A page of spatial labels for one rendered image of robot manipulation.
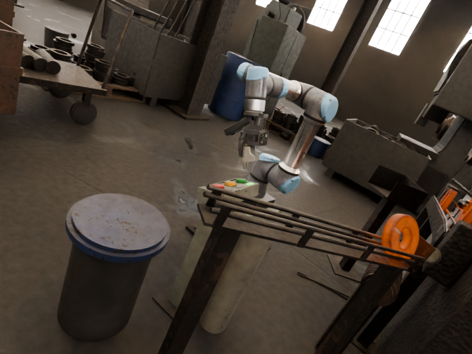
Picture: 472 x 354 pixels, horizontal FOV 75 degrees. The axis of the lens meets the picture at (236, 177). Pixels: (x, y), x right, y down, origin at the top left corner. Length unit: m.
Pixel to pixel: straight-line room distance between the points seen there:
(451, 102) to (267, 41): 2.43
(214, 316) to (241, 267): 0.27
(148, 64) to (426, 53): 9.54
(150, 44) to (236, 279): 3.02
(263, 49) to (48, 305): 4.20
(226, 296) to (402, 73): 10.97
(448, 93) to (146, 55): 3.33
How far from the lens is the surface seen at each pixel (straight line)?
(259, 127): 1.10
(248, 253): 1.13
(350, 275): 2.28
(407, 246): 1.17
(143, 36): 3.88
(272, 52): 4.74
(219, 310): 1.31
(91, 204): 1.10
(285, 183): 1.57
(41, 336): 1.29
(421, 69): 11.75
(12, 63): 2.36
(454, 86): 4.17
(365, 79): 11.92
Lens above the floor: 1.05
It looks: 22 degrees down
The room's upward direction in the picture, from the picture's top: 24 degrees clockwise
